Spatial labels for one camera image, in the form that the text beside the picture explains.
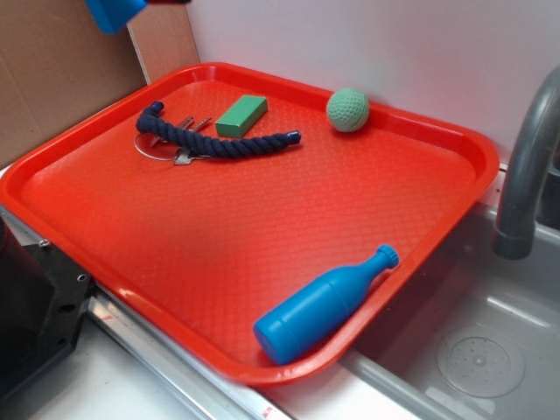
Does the blue rectangular block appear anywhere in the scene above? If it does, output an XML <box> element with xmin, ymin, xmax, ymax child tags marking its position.
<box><xmin>85</xmin><ymin>0</ymin><xmax>148</xmax><ymax>34</ymax></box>

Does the green rectangular block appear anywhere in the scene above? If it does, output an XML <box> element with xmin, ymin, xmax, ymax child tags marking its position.
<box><xmin>215</xmin><ymin>95</ymin><xmax>268</xmax><ymax>138</ymax></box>

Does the red plastic tray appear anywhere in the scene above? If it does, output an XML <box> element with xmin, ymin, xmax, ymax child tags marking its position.
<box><xmin>1</xmin><ymin>63</ymin><xmax>499</xmax><ymax>387</ymax></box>

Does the green dimpled ball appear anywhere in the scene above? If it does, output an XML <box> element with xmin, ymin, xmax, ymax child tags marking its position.
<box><xmin>326</xmin><ymin>88</ymin><xmax>369</xmax><ymax>133</ymax></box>

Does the blue plastic bottle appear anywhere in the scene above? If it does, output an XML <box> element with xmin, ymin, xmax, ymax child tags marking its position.
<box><xmin>253</xmin><ymin>245</ymin><xmax>400</xmax><ymax>365</ymax></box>

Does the grey sink faucet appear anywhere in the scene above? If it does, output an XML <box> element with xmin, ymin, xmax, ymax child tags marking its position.
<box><xmin>493</xmin><ymin>68</ymin><xmax>559</xmax><ymax>260</ymax></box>

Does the grey plastic sink basin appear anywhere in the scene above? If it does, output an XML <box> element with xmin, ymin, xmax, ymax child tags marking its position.
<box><xmin>342</xmin><ymin>205</ymin><xmax>559</xmax><ymax>419</ymax></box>

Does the brown cardboard panel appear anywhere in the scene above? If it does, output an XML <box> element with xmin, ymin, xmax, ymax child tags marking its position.
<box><xmin>1</xmin><ymin>1</ymin><xmax>199</xmax><ymax>167</ymax></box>

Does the navy blue rope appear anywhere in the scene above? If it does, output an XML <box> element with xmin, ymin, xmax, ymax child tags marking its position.
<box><xmin>135</xmin><ymin>101</ymin><xmax>303</xmax><ymax>160</ymax></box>

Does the silver key ring with keys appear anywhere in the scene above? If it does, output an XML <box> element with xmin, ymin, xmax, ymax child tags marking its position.
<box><xmin>134</xmin><ymin>115</ymin><xmax>215</xmax><ymax>166</ymax></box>

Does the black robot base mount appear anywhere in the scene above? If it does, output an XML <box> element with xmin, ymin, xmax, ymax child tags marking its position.
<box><xmin>1</xmin><ymin>221</ymin><xmax>92</xmax><ymax>402</ymax></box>

